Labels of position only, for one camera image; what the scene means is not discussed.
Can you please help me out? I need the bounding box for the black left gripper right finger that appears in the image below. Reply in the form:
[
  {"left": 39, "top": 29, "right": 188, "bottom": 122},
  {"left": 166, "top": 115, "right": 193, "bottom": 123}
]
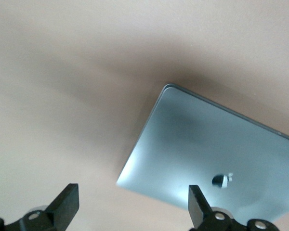
[{"left": 188, "top": 184, "right": 280, "bottom": 231}]

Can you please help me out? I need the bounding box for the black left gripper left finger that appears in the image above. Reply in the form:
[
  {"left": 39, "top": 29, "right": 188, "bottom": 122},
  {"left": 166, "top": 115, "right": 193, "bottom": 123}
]
[{"left": 0, "top": 183, "right": 80, "bottom": 231}]

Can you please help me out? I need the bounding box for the grey laptop with black keyboard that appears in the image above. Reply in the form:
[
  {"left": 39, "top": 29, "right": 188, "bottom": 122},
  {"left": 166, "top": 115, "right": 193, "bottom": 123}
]
[{"left": 116, "top": 83, "right": 289, "bottom": 224}]

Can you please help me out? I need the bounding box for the brown table cover cloth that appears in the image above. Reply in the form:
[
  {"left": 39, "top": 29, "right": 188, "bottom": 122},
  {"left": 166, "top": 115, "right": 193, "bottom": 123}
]
[{"left": 0, "top": 0, "right": 289, "bottom": 231}]

